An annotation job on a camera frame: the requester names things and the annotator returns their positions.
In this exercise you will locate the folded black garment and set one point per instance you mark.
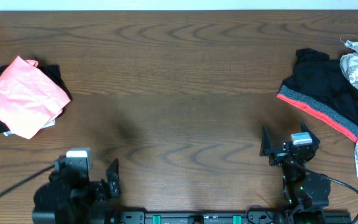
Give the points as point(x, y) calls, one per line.
point(51, 71)

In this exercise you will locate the white green card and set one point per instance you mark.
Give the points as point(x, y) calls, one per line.
point(47, 126)

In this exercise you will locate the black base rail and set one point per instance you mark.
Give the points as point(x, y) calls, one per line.
point(252, 216)

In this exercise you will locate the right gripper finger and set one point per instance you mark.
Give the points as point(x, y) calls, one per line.
point(266, 147)
point(313, 139)

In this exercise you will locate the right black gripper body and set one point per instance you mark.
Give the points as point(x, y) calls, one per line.
point(279, 156)

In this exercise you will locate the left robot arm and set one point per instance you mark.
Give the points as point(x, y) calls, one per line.
point(70, 196)

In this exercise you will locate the black shorts red waistband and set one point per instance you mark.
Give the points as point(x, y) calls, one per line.
point(319, 88)

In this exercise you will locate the coral pink t-shirt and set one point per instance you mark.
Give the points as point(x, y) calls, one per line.
point(28, 98)

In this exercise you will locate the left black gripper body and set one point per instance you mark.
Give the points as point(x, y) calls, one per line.
point(99, 193)

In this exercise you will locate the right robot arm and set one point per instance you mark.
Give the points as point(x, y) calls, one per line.
point(305, 191)

